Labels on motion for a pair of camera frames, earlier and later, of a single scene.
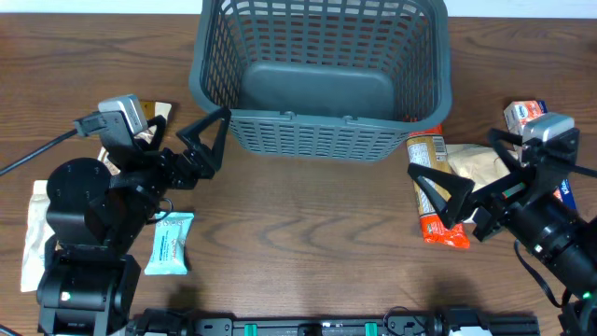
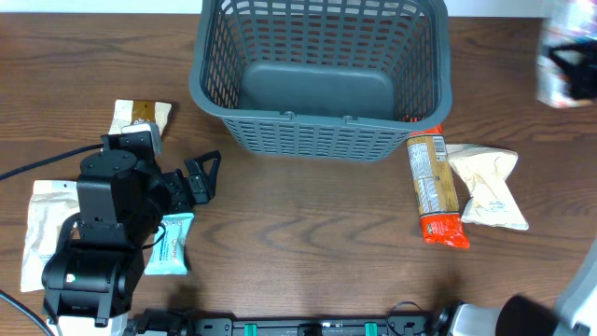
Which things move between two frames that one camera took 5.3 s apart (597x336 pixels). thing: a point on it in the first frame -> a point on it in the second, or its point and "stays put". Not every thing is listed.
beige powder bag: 476,163 stays put
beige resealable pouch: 39,236 stays put
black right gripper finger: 449,193 -> 581,78
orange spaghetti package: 427,147 stays put
